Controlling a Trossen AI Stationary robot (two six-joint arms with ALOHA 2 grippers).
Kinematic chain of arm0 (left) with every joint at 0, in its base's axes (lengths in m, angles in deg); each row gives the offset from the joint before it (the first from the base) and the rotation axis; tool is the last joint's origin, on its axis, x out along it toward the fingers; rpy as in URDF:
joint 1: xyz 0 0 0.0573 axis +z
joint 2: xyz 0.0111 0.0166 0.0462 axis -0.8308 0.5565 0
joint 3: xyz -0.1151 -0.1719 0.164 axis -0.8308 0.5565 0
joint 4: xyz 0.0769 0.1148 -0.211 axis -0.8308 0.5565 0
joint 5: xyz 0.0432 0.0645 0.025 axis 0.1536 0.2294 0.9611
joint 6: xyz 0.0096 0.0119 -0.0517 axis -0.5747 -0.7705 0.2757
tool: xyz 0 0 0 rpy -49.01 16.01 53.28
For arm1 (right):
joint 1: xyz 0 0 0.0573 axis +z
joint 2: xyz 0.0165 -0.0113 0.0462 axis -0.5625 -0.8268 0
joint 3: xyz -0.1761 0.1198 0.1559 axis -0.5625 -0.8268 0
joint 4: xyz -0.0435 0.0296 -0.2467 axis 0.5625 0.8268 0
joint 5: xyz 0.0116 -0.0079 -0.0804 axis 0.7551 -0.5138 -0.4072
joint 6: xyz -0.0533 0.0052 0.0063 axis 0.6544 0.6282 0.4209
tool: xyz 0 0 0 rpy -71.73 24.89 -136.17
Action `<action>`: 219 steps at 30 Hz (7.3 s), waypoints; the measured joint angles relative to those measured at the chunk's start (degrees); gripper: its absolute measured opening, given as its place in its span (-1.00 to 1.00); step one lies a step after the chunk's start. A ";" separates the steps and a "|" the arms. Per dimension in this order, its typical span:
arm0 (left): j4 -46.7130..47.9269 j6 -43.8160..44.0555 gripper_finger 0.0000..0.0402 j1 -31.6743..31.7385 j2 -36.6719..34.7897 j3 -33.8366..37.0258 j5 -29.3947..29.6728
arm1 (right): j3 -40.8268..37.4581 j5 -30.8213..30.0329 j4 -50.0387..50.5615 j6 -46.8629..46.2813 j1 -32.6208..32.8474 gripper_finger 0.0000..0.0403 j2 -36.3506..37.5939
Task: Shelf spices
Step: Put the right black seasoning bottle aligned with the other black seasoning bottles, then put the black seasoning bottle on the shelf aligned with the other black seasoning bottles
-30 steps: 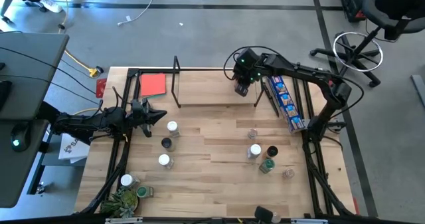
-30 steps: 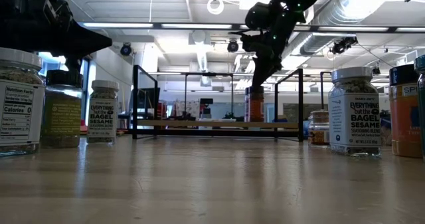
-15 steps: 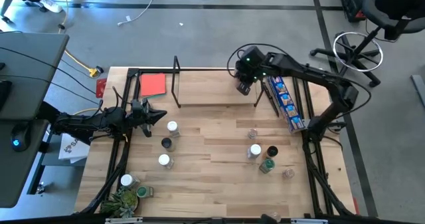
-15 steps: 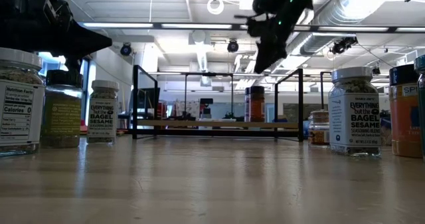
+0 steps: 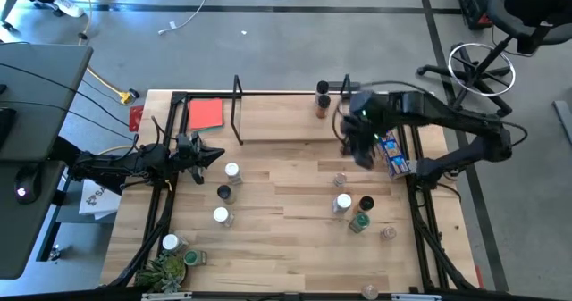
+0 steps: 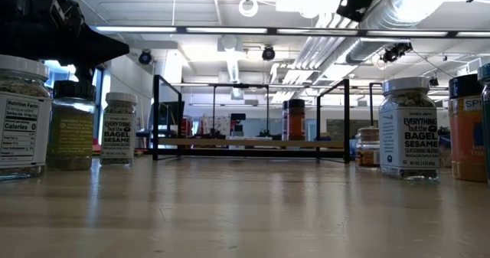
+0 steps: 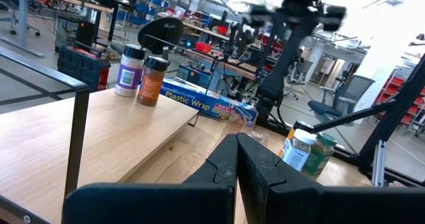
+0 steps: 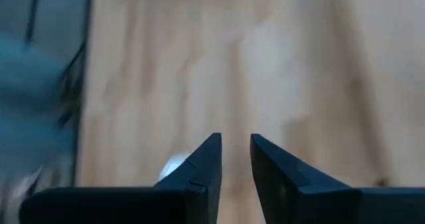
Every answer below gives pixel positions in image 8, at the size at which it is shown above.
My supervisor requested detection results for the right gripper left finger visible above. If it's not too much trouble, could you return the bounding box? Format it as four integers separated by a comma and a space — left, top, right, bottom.
19, 132, 222, 224

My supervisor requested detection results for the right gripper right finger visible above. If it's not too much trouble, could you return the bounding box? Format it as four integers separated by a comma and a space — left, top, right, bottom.
250, 133, 425, 224

